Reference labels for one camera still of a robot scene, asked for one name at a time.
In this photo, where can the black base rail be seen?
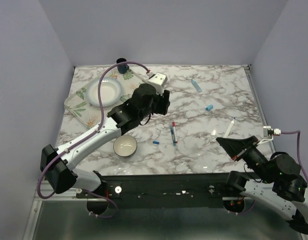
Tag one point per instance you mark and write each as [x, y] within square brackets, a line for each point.
[163, 191]

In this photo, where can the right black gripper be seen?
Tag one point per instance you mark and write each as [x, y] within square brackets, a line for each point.
[234, 146]

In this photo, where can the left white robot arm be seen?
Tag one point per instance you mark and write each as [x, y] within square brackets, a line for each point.
[59, 164]

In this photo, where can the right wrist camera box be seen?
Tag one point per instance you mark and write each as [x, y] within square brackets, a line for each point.
[268, 134]

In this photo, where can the white blue-rimmed plate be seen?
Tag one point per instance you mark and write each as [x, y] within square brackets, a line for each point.
[110, 91]

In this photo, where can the white dark-rimmed bowl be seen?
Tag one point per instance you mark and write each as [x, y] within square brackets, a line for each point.
[125, 146]

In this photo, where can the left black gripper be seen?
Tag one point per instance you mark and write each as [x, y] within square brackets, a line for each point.
[163, 107]

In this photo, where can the light blue marker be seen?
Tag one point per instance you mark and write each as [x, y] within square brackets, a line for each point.
[196, 86]

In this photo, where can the light blue marker cap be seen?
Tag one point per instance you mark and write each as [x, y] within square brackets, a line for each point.
[209, 107]

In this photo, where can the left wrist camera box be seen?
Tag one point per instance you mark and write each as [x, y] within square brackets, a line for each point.
[158, 80]

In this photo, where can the dark blue mug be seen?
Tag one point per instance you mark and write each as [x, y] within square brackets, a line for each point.
[122, 68]

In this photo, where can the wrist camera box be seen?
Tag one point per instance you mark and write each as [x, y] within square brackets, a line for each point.
[268, 134]
[158, 80]

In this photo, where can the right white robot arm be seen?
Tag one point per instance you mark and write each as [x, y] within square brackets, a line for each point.
[279, 185]

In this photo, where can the floral serving tray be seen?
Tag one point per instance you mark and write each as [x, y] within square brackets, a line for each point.
[90, 115]

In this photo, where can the white marker red tip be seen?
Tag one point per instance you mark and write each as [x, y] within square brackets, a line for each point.
[174, 132]

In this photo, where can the blue gel pen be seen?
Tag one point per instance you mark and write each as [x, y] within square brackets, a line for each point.
[173, 135]

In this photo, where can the white marker blue tip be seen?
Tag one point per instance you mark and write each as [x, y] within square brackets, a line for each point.
[230, 126]

